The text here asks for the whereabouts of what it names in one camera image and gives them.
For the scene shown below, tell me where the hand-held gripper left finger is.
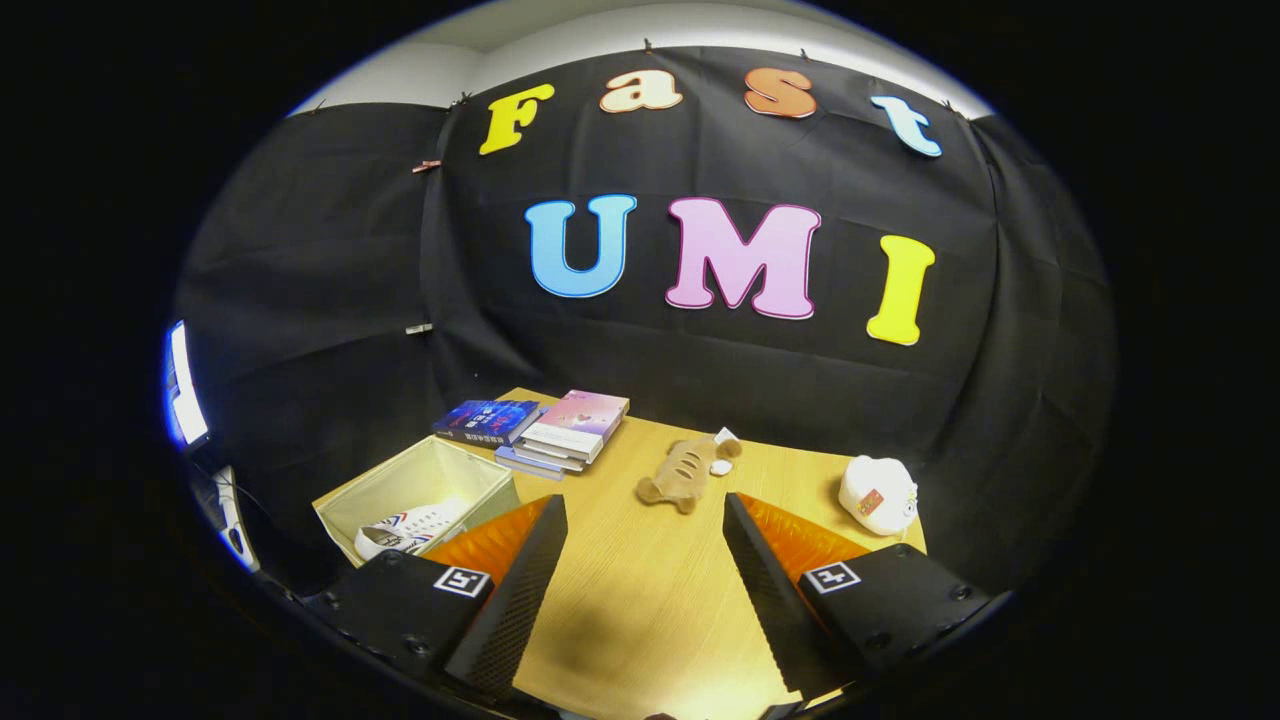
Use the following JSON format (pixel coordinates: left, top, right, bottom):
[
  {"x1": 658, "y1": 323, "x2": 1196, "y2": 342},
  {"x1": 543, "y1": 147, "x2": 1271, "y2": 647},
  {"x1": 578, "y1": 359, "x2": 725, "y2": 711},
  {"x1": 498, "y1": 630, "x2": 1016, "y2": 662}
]
[{"x1": 300, "y1": 494, "x2": 569, "y2": 703}]

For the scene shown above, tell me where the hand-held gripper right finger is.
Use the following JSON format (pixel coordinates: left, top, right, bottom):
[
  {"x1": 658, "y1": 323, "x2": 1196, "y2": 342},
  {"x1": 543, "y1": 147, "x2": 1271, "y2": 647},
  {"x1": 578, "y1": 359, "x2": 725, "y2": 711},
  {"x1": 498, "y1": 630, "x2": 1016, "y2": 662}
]
[{"x1": 720, "y1": 491, "x2": 993, "y2": 703}]

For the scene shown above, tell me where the white canvas shoe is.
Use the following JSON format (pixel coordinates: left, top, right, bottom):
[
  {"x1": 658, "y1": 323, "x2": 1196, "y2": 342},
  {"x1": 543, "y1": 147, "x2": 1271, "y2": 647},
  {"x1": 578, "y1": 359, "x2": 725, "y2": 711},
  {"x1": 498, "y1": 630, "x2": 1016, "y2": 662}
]
[{"x1": 354, "y1": 498, "x2": 472, "y2": 563}]

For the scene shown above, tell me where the beige fabric storage box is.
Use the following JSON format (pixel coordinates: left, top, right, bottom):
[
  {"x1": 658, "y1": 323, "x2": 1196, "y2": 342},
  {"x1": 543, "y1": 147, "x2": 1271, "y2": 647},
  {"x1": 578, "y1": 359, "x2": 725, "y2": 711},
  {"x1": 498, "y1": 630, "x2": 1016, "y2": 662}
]
[{"x1": 313, "y1": 435, "x2": 522, "y2": 569}]

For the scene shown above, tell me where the pale blue cover book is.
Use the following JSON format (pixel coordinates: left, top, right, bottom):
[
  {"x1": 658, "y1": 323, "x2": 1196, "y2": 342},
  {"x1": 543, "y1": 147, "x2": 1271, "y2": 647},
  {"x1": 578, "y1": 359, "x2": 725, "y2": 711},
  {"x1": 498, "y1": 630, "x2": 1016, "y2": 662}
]
[{"x1": 494, "y1": 445, "x2": 567, "y2": 482}]

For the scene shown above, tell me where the grey cover book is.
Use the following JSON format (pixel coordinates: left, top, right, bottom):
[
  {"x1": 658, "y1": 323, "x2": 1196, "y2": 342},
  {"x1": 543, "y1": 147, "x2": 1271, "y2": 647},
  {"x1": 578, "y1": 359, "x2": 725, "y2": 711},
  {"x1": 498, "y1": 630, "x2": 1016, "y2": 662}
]
[{"x1": 514, "y1": 438, "x2": 603, "y2": 468}]

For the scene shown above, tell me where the white plush toy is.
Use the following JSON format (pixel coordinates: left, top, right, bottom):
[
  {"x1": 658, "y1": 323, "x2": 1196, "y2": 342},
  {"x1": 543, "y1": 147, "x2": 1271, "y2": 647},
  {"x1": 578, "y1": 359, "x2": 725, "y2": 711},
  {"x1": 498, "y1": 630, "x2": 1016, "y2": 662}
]
[{"x1": 838, "y1": 455, "x2": 920, "y2": 537}]

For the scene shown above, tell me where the brown plush toy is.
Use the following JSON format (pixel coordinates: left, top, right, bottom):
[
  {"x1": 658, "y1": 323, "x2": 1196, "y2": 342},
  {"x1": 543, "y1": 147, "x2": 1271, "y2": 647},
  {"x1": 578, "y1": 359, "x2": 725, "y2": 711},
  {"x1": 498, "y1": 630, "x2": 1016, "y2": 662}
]
[{"x1": 636, "y1": 427, "x2": 744, "y2": 516}]

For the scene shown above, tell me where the dark blue cover book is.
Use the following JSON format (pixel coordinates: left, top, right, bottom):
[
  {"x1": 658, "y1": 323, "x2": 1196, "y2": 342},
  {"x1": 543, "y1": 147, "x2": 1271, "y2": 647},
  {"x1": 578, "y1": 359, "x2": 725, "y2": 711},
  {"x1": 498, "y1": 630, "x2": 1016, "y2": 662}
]
[{"x1": 432, "y1": 399, "x2": 542, "y2": 448}]

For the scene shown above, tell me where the pink cover book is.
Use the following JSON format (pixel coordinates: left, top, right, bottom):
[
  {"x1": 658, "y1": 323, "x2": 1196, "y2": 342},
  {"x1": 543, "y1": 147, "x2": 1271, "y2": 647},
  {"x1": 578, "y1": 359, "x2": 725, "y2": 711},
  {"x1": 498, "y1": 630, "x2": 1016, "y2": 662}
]
[{"x1": 520, "y1": 389, "x2": 632, "y2": 457}]

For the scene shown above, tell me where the white electronic device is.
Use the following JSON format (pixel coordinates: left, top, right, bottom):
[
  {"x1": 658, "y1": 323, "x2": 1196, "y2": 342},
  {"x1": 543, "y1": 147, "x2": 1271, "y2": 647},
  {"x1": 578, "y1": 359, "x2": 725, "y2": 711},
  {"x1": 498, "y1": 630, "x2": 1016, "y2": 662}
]
[{"x1": 212, "y1": 465, "x2": 262, "y2": 574}]

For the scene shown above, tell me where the black backdrop cloth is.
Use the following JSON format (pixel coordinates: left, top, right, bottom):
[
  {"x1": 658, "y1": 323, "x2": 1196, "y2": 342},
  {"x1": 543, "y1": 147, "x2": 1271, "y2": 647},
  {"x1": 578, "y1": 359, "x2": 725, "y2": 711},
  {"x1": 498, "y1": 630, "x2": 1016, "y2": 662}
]
[{"x1": 172, "y1": 45, "x2": 1119, "y2": 601}]

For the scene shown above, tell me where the computer monitor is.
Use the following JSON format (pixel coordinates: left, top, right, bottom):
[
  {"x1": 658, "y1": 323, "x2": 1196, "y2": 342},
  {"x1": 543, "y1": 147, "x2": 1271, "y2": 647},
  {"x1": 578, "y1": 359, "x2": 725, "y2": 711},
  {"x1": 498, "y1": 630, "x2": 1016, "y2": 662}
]
[{"x1": 163, "y1": 320, "x2": 210, "y2": 450}]

